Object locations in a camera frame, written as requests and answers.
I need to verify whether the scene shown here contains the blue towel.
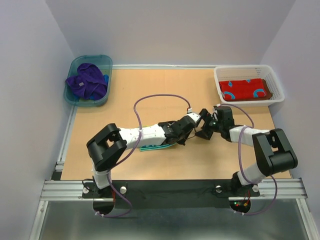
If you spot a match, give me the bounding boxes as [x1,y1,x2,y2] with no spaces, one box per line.
[139,123,177,152]

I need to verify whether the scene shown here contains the brown towel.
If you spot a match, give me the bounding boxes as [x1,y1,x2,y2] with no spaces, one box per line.
[224,78,274,102]

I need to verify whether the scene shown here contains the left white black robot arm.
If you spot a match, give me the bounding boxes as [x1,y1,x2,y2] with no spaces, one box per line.
[86,112,200,197]

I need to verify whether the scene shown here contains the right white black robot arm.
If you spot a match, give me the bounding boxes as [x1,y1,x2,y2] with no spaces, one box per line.
[195,104,298,195]

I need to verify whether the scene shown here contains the white plastic mesh basket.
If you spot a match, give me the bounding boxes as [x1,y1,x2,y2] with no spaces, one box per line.
[213,64,285,107]

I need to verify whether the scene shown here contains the purple towel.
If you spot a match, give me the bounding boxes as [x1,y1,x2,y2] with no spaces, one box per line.
[65,63,109,101]

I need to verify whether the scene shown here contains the teal plastic bin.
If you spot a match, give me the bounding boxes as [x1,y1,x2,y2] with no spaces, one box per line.
[63,55,113,108]

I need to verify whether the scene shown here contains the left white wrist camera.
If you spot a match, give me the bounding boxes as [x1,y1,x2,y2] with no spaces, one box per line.
[186,107,201,123]

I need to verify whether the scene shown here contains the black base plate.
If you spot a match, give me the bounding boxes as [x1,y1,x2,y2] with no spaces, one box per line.
[82,178,260,213]

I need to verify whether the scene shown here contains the aluminium rail frame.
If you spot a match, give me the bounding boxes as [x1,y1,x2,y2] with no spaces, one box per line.
[31,68,320,240]

